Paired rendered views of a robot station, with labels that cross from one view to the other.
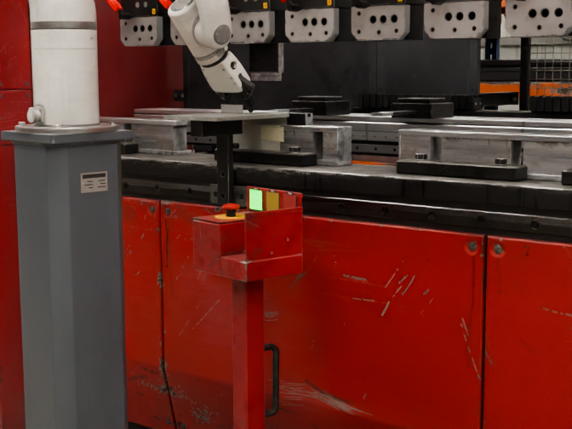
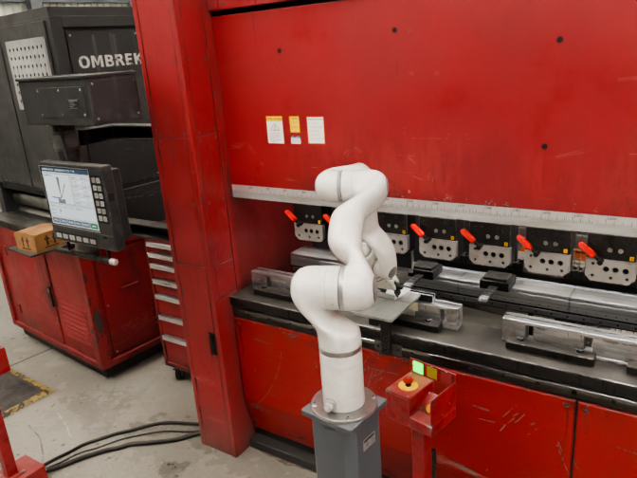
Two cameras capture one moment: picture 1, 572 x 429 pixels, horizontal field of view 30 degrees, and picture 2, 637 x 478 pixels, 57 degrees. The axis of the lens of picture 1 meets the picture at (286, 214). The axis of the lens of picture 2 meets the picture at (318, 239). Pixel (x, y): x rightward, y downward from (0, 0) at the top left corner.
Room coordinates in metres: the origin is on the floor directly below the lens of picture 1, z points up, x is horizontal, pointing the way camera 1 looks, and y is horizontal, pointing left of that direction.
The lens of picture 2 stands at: (0.56, 0.56, 1.98)
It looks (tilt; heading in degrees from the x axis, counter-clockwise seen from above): 18 degrees down; 355
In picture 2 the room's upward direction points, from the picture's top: 4 degrees counter-clockwise
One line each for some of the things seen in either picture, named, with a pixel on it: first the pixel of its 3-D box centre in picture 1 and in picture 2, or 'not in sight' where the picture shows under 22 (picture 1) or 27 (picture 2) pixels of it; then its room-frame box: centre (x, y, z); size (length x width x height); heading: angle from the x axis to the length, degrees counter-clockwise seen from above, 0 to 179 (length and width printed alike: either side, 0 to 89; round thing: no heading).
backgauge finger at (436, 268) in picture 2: (304, 105); (418, 274); (2.88, -0.05, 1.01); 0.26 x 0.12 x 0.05; 141
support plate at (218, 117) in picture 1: (227, 116); (386, 303); (2.65, 0.14, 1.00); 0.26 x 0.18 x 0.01; 141
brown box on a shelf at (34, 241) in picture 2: not in sight; (38, 237); (3.98, 1.93, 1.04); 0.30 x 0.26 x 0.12; 44
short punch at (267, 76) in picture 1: (265, 61); (401, 260); (2.76, 0.05, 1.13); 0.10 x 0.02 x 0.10; 51
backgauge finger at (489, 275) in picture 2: (406, 108); (492, 286); (2.67, -0.30, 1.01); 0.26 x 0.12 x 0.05; 141
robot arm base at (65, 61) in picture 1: (65, 80); (342, 376); (2.00, 0.41, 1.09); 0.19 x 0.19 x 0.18
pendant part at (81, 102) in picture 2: not in sight; (93, 174); (3.19, 1.32, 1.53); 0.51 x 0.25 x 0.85; 50
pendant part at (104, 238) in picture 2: not in sight; (87, 202); (3.09, 1.34, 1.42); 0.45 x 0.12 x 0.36; 50
